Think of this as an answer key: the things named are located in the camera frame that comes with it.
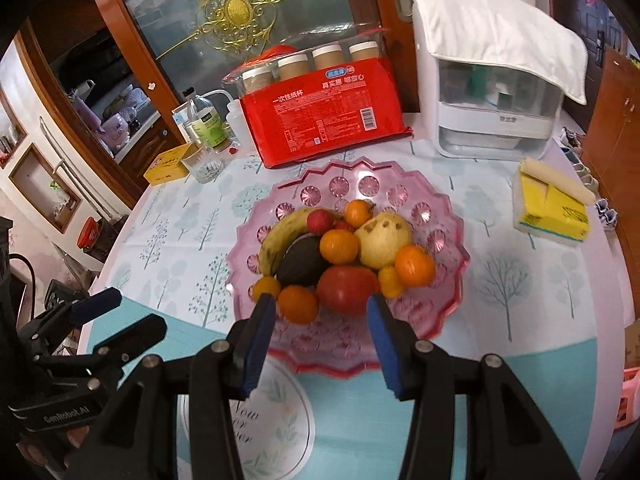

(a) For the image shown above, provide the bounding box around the dark avocado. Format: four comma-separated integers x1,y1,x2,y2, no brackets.
276,236,328,287

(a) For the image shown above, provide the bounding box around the small orange mandarin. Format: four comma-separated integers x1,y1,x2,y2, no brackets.
377,266,403,298

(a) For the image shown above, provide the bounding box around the wooden frosted glass door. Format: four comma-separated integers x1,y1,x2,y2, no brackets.
82,0,416,161

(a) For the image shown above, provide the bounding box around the red paper cup package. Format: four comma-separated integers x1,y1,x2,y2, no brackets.
221,27,415,170

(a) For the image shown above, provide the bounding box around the brown wooden cabinet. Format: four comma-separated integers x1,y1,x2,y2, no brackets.
582,47,640,286

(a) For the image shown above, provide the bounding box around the yellow tissue pack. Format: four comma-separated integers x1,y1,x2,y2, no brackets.
512,157,596,247

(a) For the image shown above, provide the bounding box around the white blue carton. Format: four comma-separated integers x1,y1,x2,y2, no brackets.
172,110,193,146

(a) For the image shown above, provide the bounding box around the pink glass fruit bowl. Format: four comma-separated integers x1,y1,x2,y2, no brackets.
225,157,472,376

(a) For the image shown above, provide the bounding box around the yellow banana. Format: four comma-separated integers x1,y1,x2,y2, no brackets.
258,207,313,277

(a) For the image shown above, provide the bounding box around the green label glass bottle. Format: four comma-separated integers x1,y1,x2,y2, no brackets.
182,87,226,153

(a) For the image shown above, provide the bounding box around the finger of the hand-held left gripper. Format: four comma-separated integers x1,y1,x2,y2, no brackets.
35,316,168,376
17,287,123,343

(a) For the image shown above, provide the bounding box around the golden door ornament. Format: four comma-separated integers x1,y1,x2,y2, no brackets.
165,0,371,56

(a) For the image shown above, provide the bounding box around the red plastic container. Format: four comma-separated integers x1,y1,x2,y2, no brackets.
77,216,103,251

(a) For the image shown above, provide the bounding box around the clear drinking glass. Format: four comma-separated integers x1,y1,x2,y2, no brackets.
181,142,224,184

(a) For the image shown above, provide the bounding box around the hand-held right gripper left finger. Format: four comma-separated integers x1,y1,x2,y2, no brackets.
65,292,278,480

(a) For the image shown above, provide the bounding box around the yellow pear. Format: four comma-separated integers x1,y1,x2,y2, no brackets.
354,212,414,269

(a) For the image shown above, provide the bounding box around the white countertop appliance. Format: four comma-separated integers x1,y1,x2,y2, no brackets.
411,0,563,162

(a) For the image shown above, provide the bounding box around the yellow cardboard box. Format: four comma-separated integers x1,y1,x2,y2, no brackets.
144,142,196,186

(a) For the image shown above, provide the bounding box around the white cloth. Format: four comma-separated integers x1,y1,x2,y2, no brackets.
412,0,588,106

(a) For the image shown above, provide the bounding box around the tree print tablecloth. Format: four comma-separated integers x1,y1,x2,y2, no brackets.
82,137,631,480

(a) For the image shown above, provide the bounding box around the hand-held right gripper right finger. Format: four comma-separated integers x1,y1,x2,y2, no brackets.
366,292,583,480

